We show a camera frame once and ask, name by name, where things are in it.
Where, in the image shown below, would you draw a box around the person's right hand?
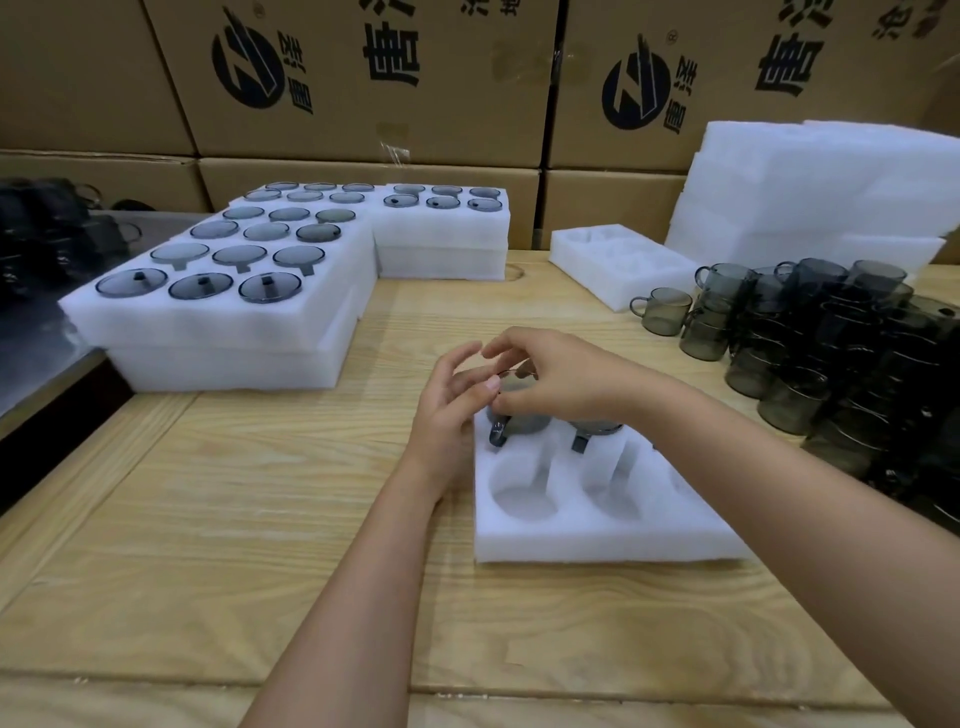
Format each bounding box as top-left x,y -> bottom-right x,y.
479,326 -> 669,435

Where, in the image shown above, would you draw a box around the person's left hand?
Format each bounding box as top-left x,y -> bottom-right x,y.
401,341 -> 502,500

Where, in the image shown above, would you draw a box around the pile of smoky glass mugs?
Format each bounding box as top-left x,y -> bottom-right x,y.
628,257 -> 960,538

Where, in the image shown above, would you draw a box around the stack of white foam trays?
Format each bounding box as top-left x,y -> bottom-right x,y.
548,119 -> 960,313

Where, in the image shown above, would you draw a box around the dark mugs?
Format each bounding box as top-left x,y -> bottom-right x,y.
0,178 -> 142,301

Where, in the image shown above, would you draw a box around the person's left forearm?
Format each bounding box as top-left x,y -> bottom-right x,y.
239,464 -> 459,728

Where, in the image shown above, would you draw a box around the person's right forearm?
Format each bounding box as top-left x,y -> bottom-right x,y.
637,378 -> 960,728

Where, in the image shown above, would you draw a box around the stainless steel table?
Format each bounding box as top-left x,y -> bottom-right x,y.
0,212 -> 208,418

